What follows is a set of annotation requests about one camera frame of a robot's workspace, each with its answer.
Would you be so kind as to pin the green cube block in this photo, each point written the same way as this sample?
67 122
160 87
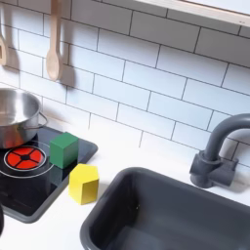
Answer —
63 150

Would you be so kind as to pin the yellow pentagonal block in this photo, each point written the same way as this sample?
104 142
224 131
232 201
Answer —
83 185

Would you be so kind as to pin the grey tap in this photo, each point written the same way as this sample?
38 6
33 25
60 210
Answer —
215 156

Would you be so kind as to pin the grey sink basin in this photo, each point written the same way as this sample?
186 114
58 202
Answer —
169 211

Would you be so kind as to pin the wooden spoon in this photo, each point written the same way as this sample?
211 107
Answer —
54 58

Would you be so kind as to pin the black stove top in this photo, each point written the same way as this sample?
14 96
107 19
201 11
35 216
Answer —
35 182

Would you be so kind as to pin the steel pot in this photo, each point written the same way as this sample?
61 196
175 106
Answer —
18 115

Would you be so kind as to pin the wooden utensil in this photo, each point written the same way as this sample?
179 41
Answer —
2 49

